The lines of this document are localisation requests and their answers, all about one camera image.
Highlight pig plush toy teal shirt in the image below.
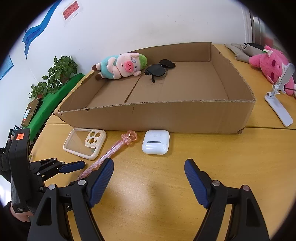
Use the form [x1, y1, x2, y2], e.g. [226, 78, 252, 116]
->
[92, 52, 148, 81]

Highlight potted green plant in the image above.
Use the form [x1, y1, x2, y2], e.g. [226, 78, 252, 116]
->
[42, 55, 79, 94]
[29, 82, 49, 100]

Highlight grey cloth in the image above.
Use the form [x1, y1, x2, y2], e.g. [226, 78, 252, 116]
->
[225, 43, 266, 62]

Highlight brown paper bag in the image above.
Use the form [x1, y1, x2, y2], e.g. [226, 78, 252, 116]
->
[22, 100, 41, 127]

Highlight red wall sign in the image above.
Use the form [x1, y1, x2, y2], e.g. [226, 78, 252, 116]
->
[62, 0, 84, 21]

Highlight blue wave wall decoration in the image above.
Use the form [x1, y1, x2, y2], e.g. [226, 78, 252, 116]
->
[22, 0, 63, 59]

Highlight white phone stand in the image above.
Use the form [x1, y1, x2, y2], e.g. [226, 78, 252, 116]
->
[264, 63, 296, 127]

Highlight blue wall poster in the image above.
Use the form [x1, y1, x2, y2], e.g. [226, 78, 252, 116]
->
[0, 54, 14, 80]

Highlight brown cardboard box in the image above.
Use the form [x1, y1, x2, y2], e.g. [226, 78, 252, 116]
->
[53, 42, 257, 135]

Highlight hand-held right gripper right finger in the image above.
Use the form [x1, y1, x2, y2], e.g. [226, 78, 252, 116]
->
[184, 159, 270, 241]

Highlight pink flower-topped pen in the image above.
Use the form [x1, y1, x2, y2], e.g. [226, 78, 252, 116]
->
[77, 131, 138, 180]

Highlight person's left forearm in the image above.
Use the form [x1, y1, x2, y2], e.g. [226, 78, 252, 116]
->
[2, 202, 30, 241]

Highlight white earbuds case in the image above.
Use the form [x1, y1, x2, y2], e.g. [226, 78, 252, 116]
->
[142, 130, 170, 155]

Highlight person's left hand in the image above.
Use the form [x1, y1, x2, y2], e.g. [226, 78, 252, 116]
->
[10, 204, 32, 223]

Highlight pink plush toy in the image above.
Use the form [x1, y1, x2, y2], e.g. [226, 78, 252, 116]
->
[249, 46, 296, 96]

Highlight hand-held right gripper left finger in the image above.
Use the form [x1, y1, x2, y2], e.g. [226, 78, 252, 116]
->
[28, 158, 115, 241]

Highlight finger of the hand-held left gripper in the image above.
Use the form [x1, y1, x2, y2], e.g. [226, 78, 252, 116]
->
[30, 158, 86, 178]

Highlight cream clear phone case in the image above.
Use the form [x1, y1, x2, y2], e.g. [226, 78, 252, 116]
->
[63, 128, 107, 161]

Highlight black sunglasses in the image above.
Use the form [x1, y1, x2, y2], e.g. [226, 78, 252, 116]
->
[144, 59, 176, 83]

